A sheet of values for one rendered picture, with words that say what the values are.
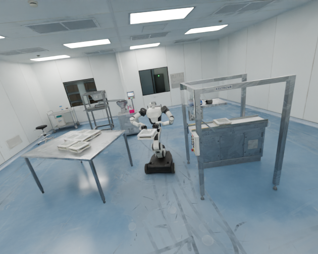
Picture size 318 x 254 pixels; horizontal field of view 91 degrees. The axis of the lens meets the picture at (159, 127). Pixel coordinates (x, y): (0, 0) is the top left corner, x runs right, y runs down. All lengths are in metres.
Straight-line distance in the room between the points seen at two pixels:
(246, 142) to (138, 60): 5.89
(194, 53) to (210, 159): 6.05
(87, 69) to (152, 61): 2.91
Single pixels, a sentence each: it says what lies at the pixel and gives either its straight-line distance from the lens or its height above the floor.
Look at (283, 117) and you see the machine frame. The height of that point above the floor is 1.14.
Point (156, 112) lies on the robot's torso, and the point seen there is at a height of 1.19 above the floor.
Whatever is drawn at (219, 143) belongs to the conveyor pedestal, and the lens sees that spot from 3.06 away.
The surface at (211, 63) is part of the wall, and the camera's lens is 8.65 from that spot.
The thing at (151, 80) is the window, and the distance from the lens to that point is 7.73.
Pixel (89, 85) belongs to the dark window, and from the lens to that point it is 7.90.
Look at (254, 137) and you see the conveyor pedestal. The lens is 3.32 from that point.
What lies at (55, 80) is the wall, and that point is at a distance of 8.30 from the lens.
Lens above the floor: 1.90
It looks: 20 degrees down
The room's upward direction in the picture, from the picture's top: 8 degrees counter-clockwise
